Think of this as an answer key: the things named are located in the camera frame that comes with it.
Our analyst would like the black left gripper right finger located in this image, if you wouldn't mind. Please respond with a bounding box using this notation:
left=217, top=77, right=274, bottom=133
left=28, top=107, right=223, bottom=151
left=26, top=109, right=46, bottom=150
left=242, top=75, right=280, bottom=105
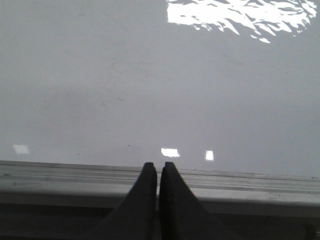
left=159, top=162, right=240, bottom=240

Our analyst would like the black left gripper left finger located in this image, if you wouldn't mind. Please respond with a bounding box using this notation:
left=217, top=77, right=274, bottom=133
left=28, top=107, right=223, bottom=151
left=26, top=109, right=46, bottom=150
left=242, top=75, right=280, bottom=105
left=82, top=162, right=157, bottom=240

